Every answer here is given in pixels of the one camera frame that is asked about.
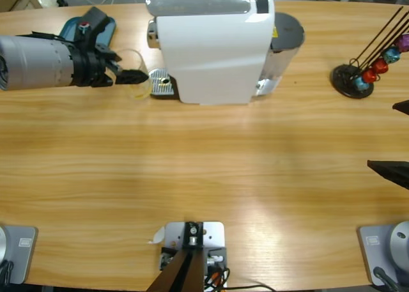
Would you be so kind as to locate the red coffee capsule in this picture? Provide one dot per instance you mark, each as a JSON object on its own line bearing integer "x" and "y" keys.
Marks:
{"x": 380, "y": 66}
{"x": 370, "y": 76}

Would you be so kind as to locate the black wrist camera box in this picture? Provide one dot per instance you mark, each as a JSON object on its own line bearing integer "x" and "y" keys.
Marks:
{"x": 91, "y": 22}

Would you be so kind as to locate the black capsule holder with rods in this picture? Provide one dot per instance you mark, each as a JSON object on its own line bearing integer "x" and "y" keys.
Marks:
{"x": 343, "y": 78}

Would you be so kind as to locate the dark camera post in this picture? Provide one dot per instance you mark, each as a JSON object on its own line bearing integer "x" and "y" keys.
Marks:
{"x": 188, "y": 266}

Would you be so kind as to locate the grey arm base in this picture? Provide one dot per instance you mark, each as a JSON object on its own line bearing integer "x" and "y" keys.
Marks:
{"x": 383, "y": 250}
{"x": 19, "y": 253}

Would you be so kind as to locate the white capsule coffee machine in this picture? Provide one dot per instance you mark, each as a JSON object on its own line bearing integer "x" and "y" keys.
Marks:
{"x": 207, "y": 55}

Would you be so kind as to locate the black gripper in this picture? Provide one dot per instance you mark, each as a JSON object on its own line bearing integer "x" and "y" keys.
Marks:
{"x": 89, "y": 70}

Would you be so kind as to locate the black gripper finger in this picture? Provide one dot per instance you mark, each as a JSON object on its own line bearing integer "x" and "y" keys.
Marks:
{"x": 393, "y": 173}
{"x": 403, "y": 108}

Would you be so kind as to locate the purple coffee capsule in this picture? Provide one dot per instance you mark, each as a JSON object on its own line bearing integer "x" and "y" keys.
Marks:
{"x": 404, "y": 43}

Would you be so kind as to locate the white paper tag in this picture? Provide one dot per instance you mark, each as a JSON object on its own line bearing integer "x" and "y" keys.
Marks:
{"x": 158, "y": 236}

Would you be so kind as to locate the teal plastic tray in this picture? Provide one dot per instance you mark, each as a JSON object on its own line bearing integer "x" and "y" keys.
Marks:
{"x": 110, "y": 30}

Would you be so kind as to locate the clear drinking glass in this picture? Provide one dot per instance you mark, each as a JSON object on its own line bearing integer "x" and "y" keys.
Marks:
{"x": 140, "y": 90}

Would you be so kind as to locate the blue coffee capsule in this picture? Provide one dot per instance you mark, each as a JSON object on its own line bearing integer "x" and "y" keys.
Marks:
{"x": 362, "y": 84}
{"x": 392, "y": 55}

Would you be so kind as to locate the black device at right edge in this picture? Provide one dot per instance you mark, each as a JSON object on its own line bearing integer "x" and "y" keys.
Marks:
{"x": 213, "y": 234}

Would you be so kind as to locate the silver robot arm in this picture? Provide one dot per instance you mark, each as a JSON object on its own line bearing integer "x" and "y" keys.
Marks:
{"x": 35, "y": 63}

